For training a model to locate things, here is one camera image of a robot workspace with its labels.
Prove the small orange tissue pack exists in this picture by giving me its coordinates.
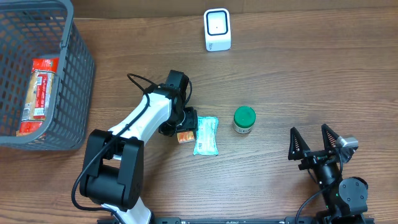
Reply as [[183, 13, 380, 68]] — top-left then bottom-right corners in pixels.
[[177, 131, 195, 144]]

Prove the grey plastic mesh basket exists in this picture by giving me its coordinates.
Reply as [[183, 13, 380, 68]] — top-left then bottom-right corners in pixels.
[[1, 1, 95, 151]]

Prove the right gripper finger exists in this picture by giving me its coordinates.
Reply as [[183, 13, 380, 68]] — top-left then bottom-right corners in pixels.
[[321, 124, 339, 151], [288, 127, 310, 161]]

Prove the red cracker sleeve package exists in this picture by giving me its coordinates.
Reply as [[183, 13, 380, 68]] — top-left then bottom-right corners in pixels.
[[16, 57, 59, 136]]

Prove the green lid jar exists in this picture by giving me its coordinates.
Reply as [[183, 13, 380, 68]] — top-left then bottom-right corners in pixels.
[[233, 106, 256, 134]]

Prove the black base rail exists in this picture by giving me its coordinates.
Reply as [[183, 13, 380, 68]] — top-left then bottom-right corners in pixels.
[[96, 217, 375, 224]]

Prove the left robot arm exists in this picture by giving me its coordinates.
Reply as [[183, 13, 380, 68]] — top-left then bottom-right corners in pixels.
[[71, 70, 198, 223]]

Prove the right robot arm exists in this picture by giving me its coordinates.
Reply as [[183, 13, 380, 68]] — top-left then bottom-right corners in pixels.
[[288, 124, 374, 223]]

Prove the teal wet wipes pack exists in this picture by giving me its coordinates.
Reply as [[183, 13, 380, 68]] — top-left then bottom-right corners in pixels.
[[193, 116, 219, 156]]

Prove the white barcode scanner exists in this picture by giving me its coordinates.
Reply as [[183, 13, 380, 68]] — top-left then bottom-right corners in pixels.
[[203, 8, 232, 52]]

